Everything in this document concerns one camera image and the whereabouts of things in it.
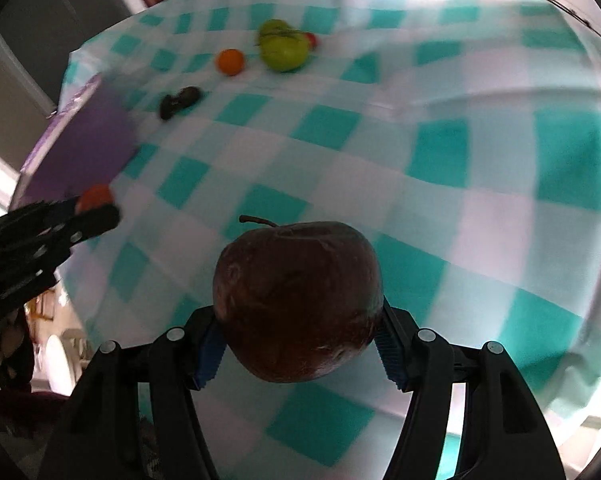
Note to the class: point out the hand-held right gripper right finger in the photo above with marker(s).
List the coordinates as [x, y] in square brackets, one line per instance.
[390, 355]

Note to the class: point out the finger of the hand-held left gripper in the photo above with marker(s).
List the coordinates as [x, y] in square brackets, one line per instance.
[98, 221]
[63, 208]

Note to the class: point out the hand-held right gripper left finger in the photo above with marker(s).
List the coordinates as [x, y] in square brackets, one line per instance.
[208, 355]

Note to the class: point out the orange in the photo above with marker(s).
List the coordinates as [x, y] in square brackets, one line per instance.
[230, 61]
[95, 196]

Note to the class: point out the purple cardboard box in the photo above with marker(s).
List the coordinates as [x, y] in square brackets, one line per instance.
[80, 150]

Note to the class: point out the red apple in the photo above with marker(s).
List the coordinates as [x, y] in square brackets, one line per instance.
[298, 300]

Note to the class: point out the red tomato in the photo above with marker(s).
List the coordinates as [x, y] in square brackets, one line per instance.
[311, 39]

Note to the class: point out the teal checkered tablecloth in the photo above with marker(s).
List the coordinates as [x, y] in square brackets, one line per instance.
[380, 170]

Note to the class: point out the grey refrigerator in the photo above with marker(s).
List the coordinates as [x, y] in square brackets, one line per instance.
[65, 20]

